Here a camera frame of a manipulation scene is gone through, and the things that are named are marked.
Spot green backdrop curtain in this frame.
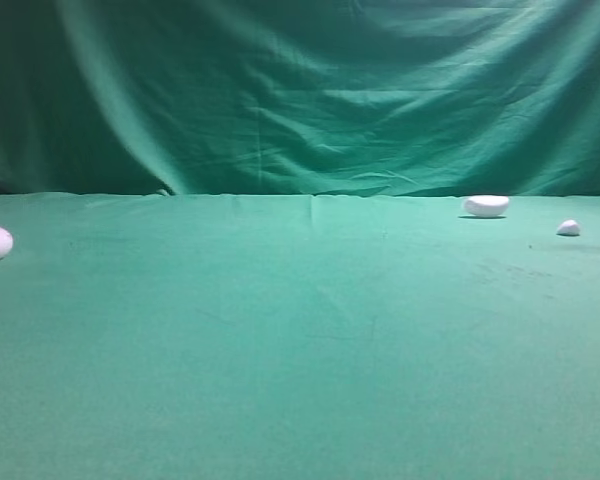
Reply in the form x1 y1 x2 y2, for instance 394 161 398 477
0 1 600 197

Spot green table cloth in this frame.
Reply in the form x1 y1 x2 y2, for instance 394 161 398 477
0 194 600 479

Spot white earbud far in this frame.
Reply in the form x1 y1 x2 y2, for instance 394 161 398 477
556 219 581 236

